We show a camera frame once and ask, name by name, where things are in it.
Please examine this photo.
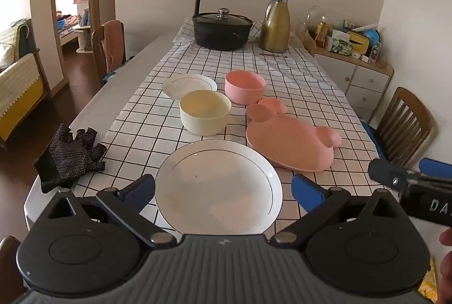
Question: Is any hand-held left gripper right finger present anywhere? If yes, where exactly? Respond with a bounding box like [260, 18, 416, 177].
[270, 173, 401, 250]

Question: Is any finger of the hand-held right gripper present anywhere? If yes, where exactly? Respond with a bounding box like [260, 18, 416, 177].
[368, 159, 421, 189]
[419, 158, 452, 182]

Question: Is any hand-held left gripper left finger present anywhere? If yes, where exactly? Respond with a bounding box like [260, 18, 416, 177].
[46, 174, 177, 249]

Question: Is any pink bear-shaped plate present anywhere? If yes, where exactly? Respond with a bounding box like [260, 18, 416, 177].
[245, 104, 343, 171]

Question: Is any large white plate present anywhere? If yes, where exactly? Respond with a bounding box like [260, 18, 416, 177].
[154, 139, 284, 235]

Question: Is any pink heart-shaped dish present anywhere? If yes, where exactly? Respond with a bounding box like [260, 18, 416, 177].
[258, 97, 288, 115]

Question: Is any cream bowl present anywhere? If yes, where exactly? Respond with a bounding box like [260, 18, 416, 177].
[179, 89, 232, 136]

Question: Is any small white plate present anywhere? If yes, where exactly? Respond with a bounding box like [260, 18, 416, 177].
[162, 73, 218, 100]

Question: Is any pink bowl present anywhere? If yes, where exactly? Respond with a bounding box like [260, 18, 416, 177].
[225, 70, 266, 106]

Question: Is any person's right hand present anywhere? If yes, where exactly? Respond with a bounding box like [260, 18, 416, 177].
[439, 229, 452, 304]

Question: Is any blue seat cushion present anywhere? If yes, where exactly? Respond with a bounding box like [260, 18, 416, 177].
[359, 117, 389, 163]

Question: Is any wooden slatted chair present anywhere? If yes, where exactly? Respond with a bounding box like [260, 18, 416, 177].
[367, 87, 436, 167]

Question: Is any white checked tablecloth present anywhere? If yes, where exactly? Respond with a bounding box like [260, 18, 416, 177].
[69, 18, 385, 244]

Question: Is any black dotted glove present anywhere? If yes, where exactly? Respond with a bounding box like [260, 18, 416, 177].
[33, 123, 107, 194]

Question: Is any white drawer cabinet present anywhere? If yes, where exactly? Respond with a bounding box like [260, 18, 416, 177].
[312, 43, 394, 121]

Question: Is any yellow box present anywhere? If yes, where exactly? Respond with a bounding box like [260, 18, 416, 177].
[346, 30, 371, 56]

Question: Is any blue round container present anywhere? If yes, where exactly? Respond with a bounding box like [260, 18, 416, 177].
[364, 28, 383, 51]

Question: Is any green printed tissue box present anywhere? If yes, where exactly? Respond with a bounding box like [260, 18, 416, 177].
[325, 36, 354, 56]

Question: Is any wooden chair with pink cloth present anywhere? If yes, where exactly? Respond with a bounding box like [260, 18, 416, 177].
[91, 20, 127, 86]

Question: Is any dark wooden chair back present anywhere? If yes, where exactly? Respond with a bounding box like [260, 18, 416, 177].
[0, 235, 22, 304]

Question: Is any sofa with cream yellow cover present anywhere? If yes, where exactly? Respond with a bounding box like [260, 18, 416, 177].
[0, 18, 52, 153]

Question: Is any white round stool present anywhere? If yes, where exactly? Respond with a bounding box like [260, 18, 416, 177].
[72, 25, 93, 54]

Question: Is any gold thermos jug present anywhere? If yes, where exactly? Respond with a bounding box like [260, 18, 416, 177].
[259, 0, 292, 54]

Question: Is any black cooking pot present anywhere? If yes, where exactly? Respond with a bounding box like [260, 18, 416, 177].
[192, 13, 254, 51]

